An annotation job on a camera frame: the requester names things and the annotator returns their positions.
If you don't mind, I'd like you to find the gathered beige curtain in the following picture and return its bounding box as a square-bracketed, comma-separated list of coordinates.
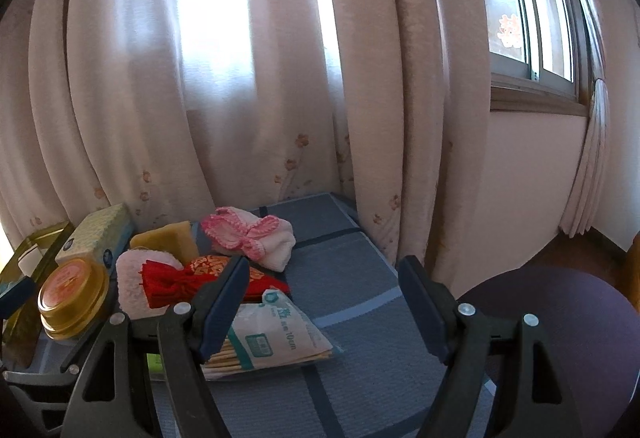
[559, 76, 612, 239]

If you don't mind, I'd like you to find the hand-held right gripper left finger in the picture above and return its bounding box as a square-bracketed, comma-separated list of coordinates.
[60, 256, 251, 438]

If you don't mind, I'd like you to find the round gold tin red lid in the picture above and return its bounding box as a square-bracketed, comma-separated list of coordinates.
[37, 257, 111, 341]

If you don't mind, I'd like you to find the pale green tissue box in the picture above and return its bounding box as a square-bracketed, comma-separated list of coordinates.
[55, 203, 135, 269]

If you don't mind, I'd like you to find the pink fluffy cloth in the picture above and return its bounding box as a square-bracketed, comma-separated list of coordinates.
[116, 249, 186, 321]

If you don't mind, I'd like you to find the window with metal frame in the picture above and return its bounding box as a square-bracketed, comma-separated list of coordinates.
[462, 0, 606, 119]

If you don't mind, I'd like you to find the gold metal tin box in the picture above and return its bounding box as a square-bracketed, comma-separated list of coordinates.
[0, 220, 76, 364]

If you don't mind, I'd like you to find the yellow sponge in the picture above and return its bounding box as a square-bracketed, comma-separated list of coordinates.
[130, 220, 200, 263]

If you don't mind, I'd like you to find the purple round stool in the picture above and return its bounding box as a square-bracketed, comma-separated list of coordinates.
[456, 265, 640, 438]

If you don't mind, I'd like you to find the red brocade pouch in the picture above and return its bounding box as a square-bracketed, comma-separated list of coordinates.
[140, 255, 291, 309]

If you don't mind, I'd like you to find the cotton swab packet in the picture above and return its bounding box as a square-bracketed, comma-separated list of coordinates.
[200, 289, 335, 369]

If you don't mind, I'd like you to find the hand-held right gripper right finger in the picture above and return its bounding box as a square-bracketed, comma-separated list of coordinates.
[397, 255, 583, 438]

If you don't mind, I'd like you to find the pink knitted baby sock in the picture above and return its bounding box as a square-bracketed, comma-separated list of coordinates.
[201, 206, 297, 271]

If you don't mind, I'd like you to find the beige floral curtain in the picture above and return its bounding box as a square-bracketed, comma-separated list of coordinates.
[0, 0, 493, 279]

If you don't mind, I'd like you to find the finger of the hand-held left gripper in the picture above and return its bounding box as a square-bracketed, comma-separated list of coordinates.
[0, 279, 38, 319]
[0, 354, 83, 389]

